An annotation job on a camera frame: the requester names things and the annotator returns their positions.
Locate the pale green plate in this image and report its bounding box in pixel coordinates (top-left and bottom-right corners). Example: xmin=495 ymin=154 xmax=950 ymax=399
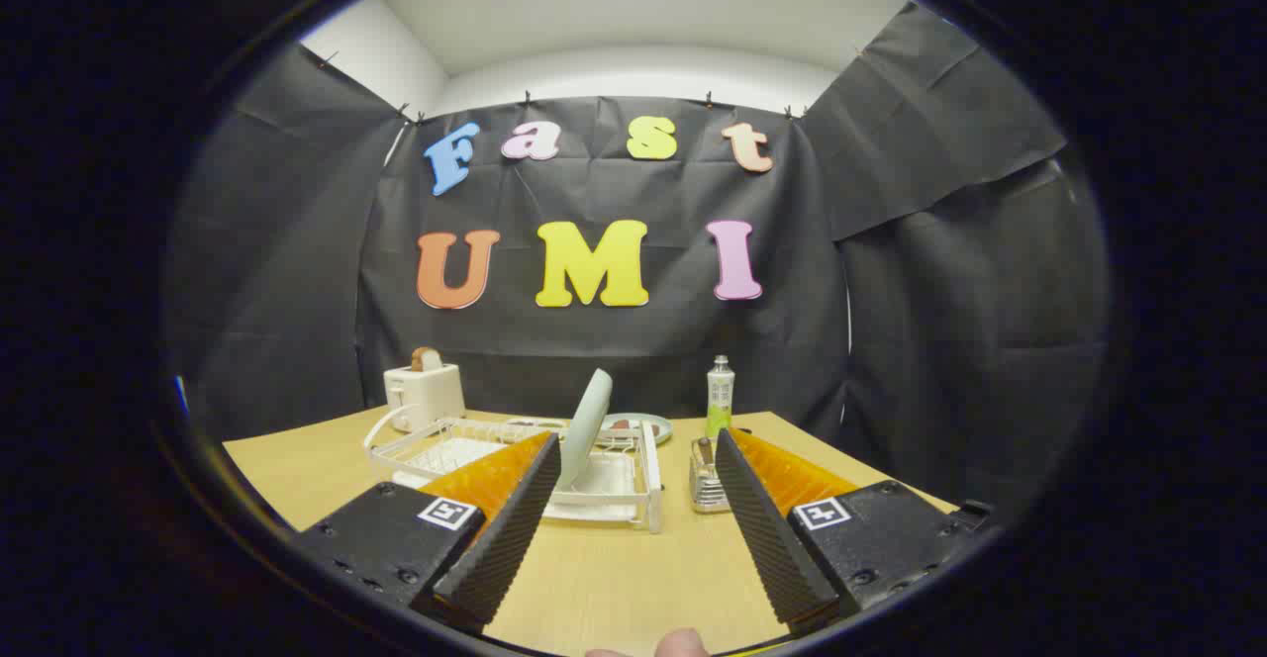
xmin=600 ymin=412 xmax=674 ymax=446
xmin=554 ymin=368 xmax=614 ymax=493

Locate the white wire dish rack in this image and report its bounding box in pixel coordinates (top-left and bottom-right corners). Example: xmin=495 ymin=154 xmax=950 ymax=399
xmin=362 ymin=405 xmax=664 ymax=534

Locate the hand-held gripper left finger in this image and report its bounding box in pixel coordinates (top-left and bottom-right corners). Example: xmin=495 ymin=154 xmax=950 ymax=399
xmin=295 ymin=429 xmax=563 ymax=636

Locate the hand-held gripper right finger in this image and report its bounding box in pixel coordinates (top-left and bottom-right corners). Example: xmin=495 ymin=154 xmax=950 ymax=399
xmin=713 ymin=426 xmax=996 ymax=638

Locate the white toaster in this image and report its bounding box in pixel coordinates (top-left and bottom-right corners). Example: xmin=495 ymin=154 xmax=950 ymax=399
xmin=384 ymin=362 xmax=466 ymax=433

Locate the metal wire basket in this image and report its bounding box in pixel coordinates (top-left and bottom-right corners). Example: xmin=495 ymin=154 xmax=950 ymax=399
xmin=689 ymin=436 xmax=733 ymax=515

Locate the green label bottle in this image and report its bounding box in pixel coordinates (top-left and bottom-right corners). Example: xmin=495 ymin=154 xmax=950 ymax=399
xmin=706 ymin=355 xmax=735 ymax=440

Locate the black backdrop cloth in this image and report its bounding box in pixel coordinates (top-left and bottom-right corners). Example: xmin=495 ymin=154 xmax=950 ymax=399
xmin=163 ymin=4 xmax=1110 ymax=529

